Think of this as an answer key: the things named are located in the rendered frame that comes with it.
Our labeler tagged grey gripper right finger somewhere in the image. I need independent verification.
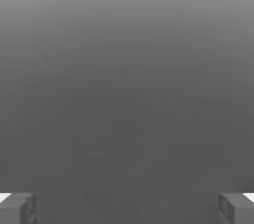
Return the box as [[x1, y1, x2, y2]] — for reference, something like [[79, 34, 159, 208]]
[[217, 192, 254, 224]]

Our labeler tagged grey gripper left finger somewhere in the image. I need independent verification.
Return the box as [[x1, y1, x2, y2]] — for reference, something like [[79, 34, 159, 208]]
[[0, 192, 38, 224]]

